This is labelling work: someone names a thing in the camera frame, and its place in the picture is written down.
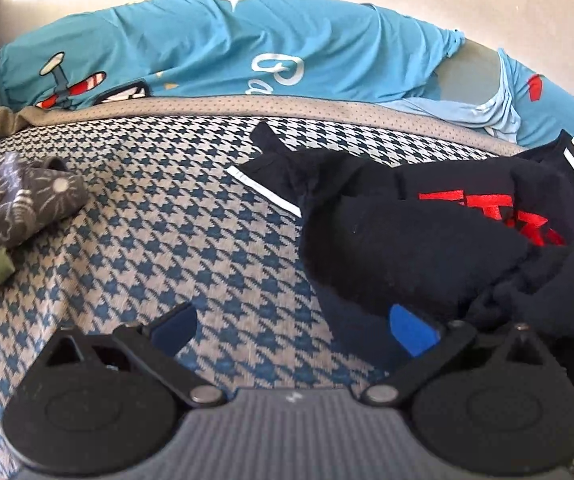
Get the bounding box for grey pillow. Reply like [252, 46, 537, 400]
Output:
[437, 40, 505, 106]

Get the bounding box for blue airplane-print bedsheet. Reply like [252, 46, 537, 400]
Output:
[0, 0, 574, 166]

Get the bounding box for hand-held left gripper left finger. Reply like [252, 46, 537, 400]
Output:
[44, 302, 228, 409]

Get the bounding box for grey floral folded garment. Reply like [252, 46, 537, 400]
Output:
[0, 150, 88, 278]

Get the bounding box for black t-shirt red print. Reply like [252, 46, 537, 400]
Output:
[227, 120, 574, 403]

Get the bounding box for light blue pillowcase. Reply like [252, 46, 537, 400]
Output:
[382, 50, 522, 143]

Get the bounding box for blue beige houndstooth mat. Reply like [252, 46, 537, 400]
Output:
[0, 92, 574, 471]

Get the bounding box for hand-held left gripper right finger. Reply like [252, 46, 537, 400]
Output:
[361, 304, 542, 407]

